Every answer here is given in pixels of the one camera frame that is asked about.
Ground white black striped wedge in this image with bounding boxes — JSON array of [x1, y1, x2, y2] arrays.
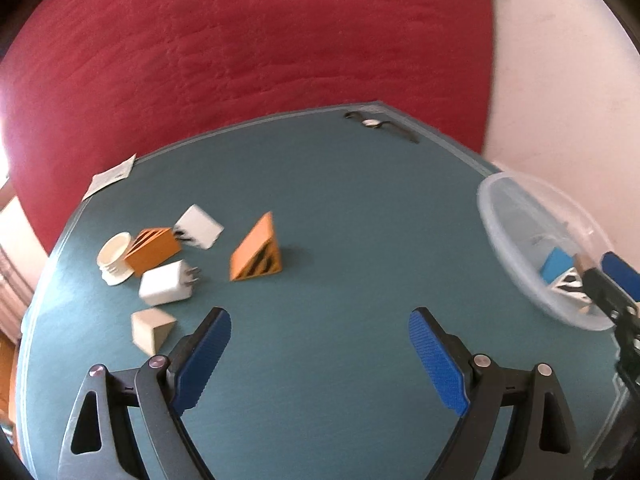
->
[[550, 268, 591, 304]]

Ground light wooden wedge block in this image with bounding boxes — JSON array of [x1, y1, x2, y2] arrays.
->
[[130, 308, 177, 356]]

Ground blue wedge block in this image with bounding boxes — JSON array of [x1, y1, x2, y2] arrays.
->
[[539, 247, 574, 285]]

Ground white power adapter plug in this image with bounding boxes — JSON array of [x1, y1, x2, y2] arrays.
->
[[139, 260, 201, 307]]

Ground orange black striped wedge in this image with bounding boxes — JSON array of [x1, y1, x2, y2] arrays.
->
[[230, 211, 282, 281]]

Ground clear plastic bowl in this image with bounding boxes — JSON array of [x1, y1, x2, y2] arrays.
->
[[477, 171, 614, 332]]

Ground white threaded plastic cap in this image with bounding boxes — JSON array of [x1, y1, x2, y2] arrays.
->
[[96, 232, 134, 286]]

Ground orange block striped top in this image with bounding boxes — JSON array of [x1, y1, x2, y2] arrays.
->
[[124, 228, 181, 278]]

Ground white wedge striped side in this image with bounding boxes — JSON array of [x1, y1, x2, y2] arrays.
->
[[172, 205, 224, 250]]

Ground patterned sheer curtain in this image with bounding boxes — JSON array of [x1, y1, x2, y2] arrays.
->
[[1, 249, 34, 339]]

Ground white paper sheet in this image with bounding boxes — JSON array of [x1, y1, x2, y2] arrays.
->
[[81, 154, 137, 200]]

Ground red quilted sofa back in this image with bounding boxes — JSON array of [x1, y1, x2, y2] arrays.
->
[[1, 0, 494, 250]]

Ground black strap with disc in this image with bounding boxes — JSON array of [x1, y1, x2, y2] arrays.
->
[[342, 110, 420, 146]]

